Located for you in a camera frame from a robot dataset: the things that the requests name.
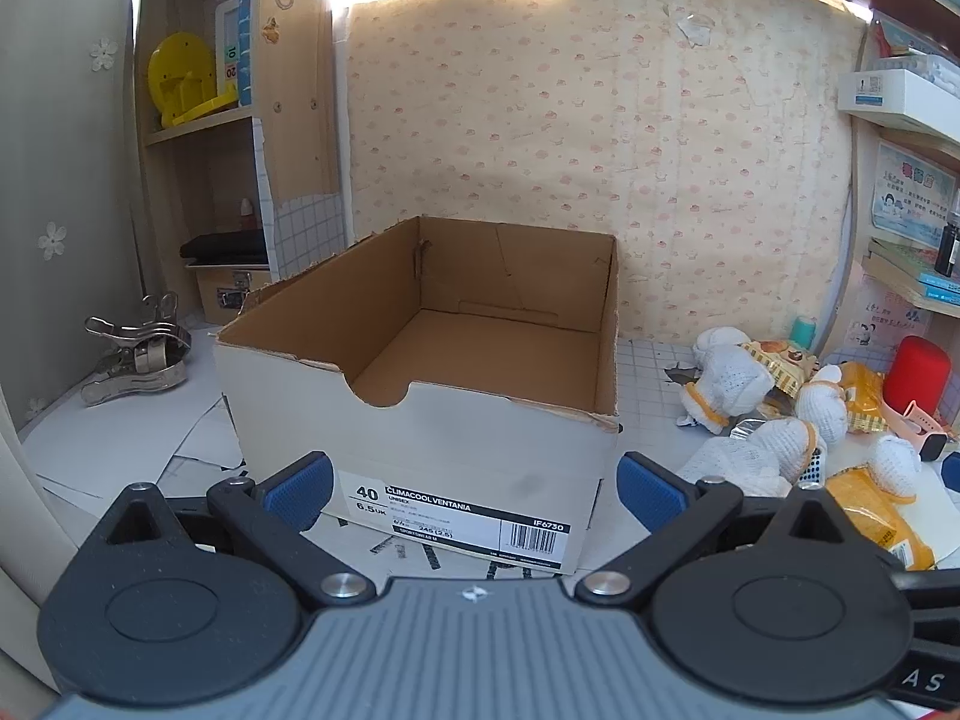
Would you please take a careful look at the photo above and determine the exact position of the white flat box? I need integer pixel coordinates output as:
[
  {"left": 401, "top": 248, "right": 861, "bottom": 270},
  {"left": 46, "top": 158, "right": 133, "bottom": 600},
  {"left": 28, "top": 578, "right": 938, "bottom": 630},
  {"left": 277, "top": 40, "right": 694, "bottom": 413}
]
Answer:
[{"left": 838, "top": 69, "right": 960, "bottom": 130}]

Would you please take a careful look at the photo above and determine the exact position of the blue patterned book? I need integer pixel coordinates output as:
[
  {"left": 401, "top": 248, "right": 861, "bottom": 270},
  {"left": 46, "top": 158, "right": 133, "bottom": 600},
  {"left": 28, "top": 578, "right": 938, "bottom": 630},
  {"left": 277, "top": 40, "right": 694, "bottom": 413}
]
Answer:
[{"left": 238, "top": 0, "right": 256, "bottom": 107}]

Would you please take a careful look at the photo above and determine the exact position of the red cylindrical speaker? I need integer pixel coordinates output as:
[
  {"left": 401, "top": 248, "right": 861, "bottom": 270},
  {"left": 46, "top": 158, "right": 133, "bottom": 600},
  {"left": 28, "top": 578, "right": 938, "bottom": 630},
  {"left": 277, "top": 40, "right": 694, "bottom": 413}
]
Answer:
[{"left": 881, "top": 336, "right": 952, "bottom": 417}]

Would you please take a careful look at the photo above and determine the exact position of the white framed calendar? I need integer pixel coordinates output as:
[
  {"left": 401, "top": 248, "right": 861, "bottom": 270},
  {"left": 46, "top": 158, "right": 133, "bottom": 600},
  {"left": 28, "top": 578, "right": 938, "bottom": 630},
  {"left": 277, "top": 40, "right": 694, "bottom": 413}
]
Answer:
[{"left": 214, "top": 0, "right": 242, "bottom": 102}]

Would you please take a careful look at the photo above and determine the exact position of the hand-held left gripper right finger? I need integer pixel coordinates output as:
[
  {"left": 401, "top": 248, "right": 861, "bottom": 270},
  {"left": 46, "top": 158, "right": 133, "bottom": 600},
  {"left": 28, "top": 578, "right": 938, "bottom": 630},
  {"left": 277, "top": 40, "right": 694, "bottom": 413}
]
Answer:
[{"left": 574, "top": 452, "right": 865, "bottom": 612}]

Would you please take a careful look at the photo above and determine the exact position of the yellow plastic reel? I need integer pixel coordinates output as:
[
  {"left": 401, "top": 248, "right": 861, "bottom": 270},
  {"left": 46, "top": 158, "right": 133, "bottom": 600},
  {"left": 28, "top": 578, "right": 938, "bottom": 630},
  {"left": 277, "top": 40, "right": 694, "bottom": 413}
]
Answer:
[{"left": 147, "top": 31, "right": 239, "bottom": 128}]

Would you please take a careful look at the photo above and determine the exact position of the wooden shelf unit with stickers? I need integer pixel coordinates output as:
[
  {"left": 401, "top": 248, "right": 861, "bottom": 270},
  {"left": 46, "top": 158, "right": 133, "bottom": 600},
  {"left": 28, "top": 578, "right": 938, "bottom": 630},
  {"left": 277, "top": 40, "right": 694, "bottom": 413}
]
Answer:
[{"left": 133, "top": 0, "right": 353, "bottom": 331}]

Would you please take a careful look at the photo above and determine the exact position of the white grid desktop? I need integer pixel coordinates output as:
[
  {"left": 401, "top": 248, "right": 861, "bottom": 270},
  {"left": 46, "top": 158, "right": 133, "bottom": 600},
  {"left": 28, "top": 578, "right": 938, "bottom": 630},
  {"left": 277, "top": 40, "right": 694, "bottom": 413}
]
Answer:
[{"left": 15, "top": 307, "right": 960, "bottom": 616}]

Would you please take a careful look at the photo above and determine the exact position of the pile of metal clips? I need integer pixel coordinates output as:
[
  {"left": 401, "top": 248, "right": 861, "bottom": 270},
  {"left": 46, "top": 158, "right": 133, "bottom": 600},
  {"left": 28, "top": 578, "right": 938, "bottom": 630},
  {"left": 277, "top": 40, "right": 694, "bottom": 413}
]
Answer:
[{"left": 81, "top": 291, "right": 194, "bottom": 407}]

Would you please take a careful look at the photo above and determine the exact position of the black case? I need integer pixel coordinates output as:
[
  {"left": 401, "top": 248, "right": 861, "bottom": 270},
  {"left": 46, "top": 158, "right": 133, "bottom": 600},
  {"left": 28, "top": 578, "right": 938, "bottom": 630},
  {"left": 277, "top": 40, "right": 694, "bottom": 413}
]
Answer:
[{"left": 178, "top": 231, "right": 269, "bottom": 265}]

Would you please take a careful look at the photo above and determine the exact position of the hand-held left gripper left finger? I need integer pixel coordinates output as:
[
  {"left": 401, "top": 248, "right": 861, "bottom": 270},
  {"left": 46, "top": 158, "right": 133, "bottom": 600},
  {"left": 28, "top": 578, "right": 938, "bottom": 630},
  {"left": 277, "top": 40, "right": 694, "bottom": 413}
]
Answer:
[{"left": 94, "top": 452, "right": 377, "bottom": 610}]

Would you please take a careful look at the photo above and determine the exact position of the pale cartoon poster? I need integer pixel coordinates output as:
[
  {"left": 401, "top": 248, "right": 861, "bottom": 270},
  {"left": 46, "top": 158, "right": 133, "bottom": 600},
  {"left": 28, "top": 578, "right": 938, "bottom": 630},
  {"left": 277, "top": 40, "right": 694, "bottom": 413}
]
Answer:
[{"left": 847, "top": 277, "right": 935, "bottom": 361}]

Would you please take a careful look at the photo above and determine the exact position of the wooden shelf unit with books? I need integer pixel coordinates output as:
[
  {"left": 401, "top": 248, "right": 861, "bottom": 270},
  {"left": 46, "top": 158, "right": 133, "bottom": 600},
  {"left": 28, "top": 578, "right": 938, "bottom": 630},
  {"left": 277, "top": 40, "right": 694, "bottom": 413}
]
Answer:
[{"left": 814, "top": 0, "right": 960, "bottom": 391}]

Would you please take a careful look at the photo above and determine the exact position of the wooden box with metal latch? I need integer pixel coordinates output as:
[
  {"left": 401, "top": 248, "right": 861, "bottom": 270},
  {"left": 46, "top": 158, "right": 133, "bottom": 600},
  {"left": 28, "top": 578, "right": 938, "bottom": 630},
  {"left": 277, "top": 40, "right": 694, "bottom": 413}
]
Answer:
[{"left": 186, "top": 261, "right": 272, "bottom": 325}]

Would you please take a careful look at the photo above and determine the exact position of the pink smartwatch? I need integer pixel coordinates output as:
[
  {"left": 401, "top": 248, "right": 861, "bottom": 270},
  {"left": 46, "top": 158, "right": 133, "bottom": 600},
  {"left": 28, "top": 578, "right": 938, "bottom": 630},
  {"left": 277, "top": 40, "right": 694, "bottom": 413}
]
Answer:
[{"left": 877, "top": 397, "right": 950, "bottom": 462}]

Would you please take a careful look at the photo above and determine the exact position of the dark dropper bottle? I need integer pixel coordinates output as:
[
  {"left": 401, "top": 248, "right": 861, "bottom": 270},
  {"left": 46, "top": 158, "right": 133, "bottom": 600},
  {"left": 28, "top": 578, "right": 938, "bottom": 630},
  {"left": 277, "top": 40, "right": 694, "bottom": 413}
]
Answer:
[{"left": 935, "top": 195, "right": 960, "bottom": 278}]

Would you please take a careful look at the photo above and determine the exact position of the croissant snack packet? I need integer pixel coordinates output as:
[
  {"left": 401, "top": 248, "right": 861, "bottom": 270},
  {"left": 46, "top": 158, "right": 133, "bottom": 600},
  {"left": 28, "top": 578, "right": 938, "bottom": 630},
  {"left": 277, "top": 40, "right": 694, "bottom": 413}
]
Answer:
[{"left": 739, "top": 337, "right": 820, "bottom": 400}]

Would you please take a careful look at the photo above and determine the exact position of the blue cartoon poster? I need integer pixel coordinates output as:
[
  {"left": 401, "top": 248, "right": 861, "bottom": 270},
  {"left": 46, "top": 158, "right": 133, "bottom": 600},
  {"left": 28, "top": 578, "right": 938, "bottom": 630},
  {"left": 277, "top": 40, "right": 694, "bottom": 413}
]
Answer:
[{"left": 870, "top": 139, "right": 960, "bottom": 248}]

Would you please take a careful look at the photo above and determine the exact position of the cardboard shoe box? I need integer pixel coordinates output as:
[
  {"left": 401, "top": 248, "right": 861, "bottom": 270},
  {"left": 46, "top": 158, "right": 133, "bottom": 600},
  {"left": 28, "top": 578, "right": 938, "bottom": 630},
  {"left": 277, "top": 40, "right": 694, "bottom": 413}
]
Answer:
[{"left": 214, "top": 215, "right": 623, "bottom": 578}]

